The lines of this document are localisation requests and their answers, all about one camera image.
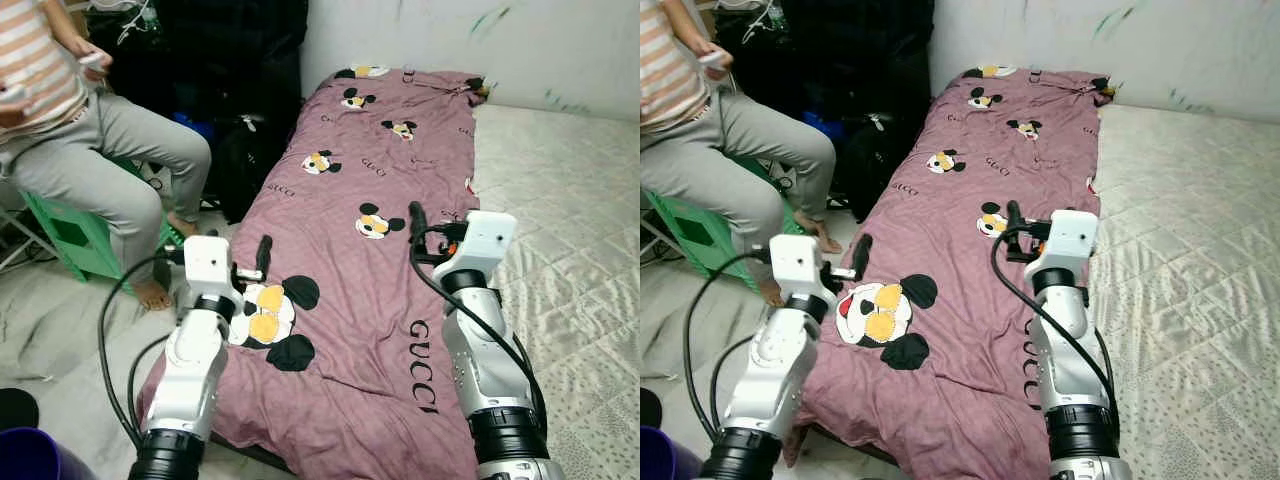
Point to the green plastic stool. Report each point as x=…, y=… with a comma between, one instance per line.
x=70, y=235
x=700, y=235

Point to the purple plastic bin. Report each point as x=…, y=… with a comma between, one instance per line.
x=30, y=455
x=660, y=455

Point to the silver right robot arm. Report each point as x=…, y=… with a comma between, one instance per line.
x=490, y=360
x=1070, y=360

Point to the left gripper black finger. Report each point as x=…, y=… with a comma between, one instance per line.
x=265, y=257
x=862, y=257

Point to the seated person striped shirt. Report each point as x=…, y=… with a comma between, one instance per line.
x=720, y=150
x=90, y=150

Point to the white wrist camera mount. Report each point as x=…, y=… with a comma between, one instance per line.
x=488, y=245
x=798, y=268
x=1068, y=240
x=208, y=268

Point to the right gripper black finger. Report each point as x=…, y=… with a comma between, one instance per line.
x=1013, y=222
x=417, y=223

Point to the black round object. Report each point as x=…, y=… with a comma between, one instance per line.
x=648, y=405
x=15, y=408

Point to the purple cartoon mouse blanket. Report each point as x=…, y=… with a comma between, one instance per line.
x=980, y=250
x=370, y=250

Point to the white quilted mattress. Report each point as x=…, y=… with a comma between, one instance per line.
x=1190, y=250
x=570, y=200

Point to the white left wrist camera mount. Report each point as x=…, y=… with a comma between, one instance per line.
x=798, y=268
x=208, y=268

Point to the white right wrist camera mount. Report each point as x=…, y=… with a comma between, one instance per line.
x=488, y=245
x=1068, y=240

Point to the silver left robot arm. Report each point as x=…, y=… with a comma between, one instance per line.
x=195, y=370
x=775, y=380

